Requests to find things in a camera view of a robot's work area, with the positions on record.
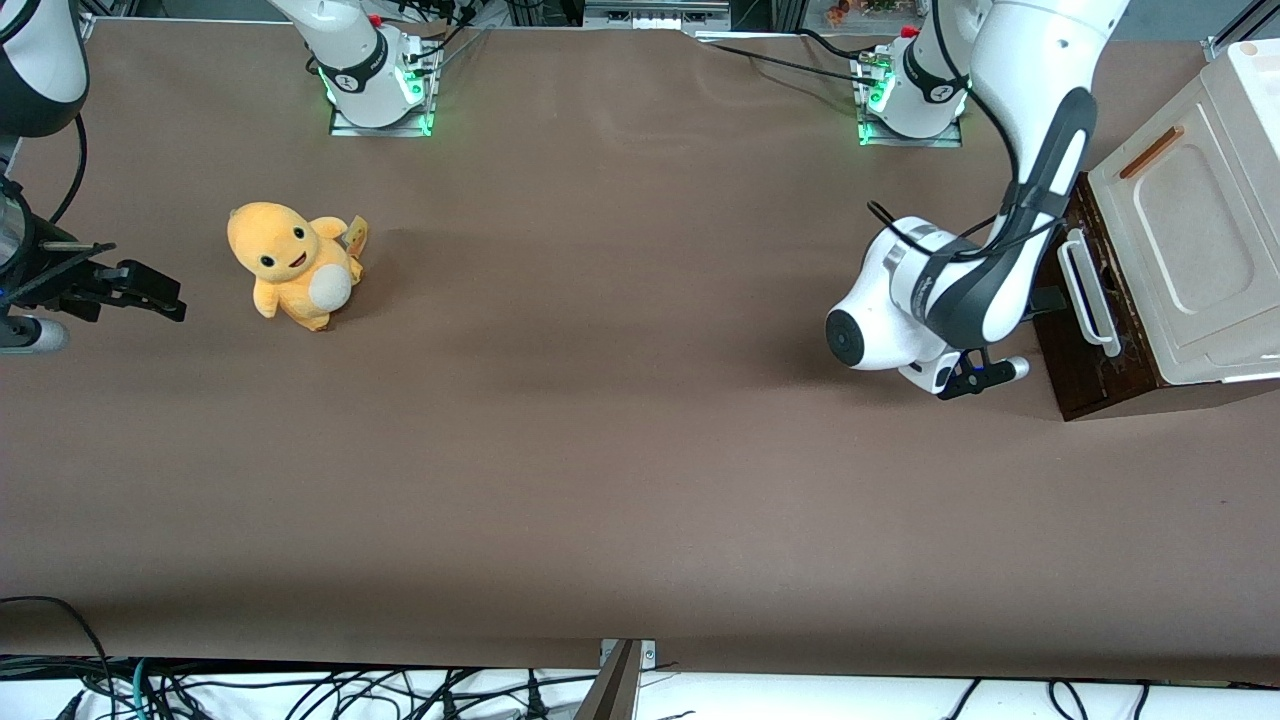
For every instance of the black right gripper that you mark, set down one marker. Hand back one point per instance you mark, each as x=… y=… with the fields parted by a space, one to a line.
x=50 y=272

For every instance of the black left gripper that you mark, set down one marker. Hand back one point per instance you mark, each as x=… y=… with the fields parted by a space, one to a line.
x=1047 y=299

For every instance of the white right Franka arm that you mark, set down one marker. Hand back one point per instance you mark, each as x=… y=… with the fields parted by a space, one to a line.
x=360 y=60

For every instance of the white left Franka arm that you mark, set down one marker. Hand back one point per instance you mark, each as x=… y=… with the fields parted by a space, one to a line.
x=1040 y=60

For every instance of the yellow plush toy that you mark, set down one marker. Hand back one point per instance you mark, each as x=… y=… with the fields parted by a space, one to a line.
x=295 y=265

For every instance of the cream and brown cabinet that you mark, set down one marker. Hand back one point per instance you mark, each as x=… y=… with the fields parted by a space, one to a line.
x=1200 y=230

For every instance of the aluminium corner profile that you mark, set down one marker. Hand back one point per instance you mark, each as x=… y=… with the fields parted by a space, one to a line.
x=1225 y=42

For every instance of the small orange objects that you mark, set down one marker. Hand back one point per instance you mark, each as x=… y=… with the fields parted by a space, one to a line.
x=838 y=12

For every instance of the brown table cover sheet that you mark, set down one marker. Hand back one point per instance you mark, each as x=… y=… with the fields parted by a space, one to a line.
x=640 y=400

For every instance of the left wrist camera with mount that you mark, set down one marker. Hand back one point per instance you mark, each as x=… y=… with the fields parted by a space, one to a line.
x=985 y=378

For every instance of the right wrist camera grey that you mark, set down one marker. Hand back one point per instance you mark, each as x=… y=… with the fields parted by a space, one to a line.
x=35 y=335

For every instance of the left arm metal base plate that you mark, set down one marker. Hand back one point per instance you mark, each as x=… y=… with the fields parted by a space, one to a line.
x=885 y=142

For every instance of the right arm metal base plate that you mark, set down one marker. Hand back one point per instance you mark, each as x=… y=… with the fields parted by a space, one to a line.
x=350 y=128

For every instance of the aluminium frame rail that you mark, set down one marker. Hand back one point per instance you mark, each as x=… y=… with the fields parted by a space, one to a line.
x=650 y=15

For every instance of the silver metal bracket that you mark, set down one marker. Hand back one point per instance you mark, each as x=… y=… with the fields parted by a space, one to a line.
x=645 y=652

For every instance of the dark brown post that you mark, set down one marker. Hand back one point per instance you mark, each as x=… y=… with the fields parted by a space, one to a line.
x=610 y=695

